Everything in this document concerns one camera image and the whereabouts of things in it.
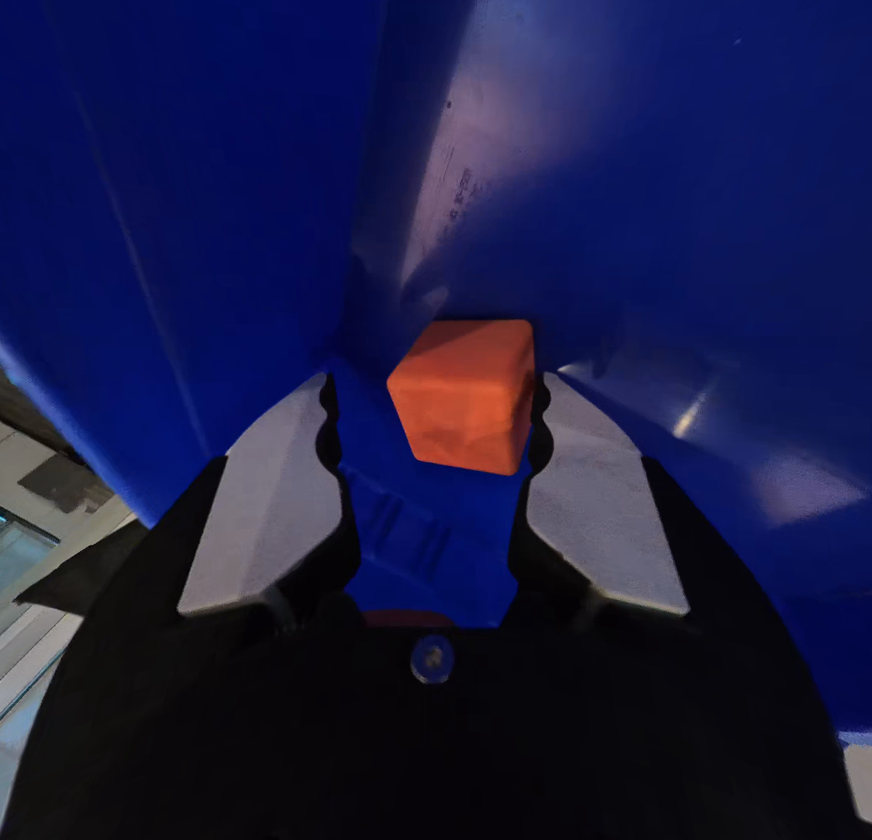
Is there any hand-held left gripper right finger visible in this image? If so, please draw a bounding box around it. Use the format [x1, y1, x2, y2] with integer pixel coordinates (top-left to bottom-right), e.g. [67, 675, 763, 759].
[506, 371, 692, 618]

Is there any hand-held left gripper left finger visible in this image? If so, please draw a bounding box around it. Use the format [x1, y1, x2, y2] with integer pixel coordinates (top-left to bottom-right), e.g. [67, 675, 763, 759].
[176, 372, 362, 618]

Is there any orange cube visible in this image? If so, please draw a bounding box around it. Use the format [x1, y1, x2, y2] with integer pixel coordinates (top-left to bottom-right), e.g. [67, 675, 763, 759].
[386, 319, 537, 476]

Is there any blue plastic bin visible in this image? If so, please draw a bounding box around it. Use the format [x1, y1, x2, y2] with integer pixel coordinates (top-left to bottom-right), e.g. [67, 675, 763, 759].
[0, 0, 872, 752]

